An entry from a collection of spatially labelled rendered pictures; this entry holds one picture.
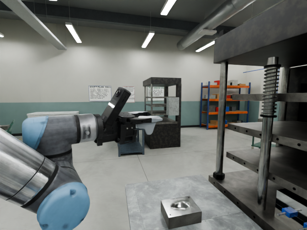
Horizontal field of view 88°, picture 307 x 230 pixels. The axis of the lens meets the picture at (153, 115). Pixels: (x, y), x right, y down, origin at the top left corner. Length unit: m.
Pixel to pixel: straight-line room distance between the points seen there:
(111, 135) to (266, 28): 1.04
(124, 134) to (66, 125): 0.15
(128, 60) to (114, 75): 0.90
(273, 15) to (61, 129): 1.14
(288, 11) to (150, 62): 6.66
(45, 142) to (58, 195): 0.15
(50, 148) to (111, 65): 6.94
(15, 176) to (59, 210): 0.08
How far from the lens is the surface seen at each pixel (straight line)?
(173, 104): 4.44
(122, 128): 0.46
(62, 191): 0.31
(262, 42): 1.20
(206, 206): 1.26
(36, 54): 7.86
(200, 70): 8.39
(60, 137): 0.42
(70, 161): 0.45
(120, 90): 0.47
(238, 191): 1.52
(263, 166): 1.27
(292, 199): 1.26
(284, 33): 1.13
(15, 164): 0.30
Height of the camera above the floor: 1.52
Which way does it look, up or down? 7 degrees down
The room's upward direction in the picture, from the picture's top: straight up
